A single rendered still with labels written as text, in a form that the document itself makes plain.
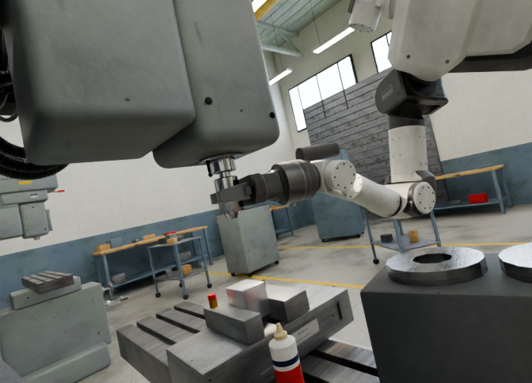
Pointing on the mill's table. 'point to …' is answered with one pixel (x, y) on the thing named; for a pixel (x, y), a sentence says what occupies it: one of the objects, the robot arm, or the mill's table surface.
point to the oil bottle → (285, 358)
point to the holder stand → (452, 316)
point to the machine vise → (255, 339)
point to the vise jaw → (286, 302)
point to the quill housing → (221, 76)
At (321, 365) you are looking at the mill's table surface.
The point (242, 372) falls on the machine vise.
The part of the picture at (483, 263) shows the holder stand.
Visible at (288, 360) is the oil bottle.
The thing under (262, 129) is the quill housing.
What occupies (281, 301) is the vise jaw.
